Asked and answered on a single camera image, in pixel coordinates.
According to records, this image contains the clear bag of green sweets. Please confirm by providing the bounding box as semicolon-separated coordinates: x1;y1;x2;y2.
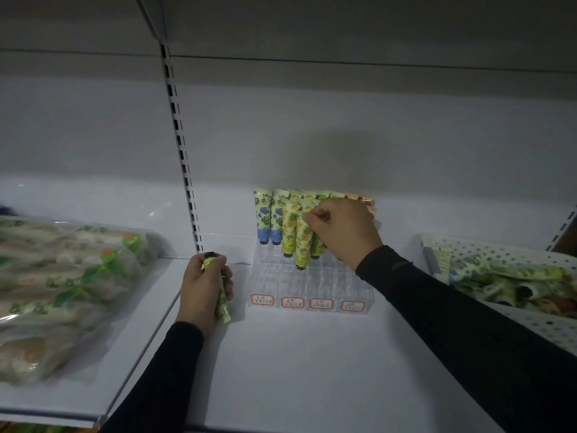
0;216;168;386

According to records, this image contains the white perforated basket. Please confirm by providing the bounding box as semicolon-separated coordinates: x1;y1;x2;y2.
419;233;577;357

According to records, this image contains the clear acrylic display rack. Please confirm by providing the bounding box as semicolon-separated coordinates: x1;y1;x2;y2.
246;241;375;315

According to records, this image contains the row of cream tubes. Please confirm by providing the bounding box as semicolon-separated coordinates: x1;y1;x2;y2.
252;188;377;247

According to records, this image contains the person's left hand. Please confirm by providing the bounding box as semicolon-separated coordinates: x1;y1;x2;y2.
176;252;235;339

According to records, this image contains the heap of assorted snack packets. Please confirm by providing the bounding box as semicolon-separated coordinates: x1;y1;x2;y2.
0;421;91;433

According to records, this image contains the person's right hand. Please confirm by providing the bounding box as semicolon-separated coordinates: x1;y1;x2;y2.
301;198;384;272

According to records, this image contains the white store shelf unit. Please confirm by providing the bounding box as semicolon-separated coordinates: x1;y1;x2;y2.
0;0;577;433

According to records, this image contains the person's right forearm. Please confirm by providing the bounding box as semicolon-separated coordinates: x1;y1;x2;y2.
355;245;577;433

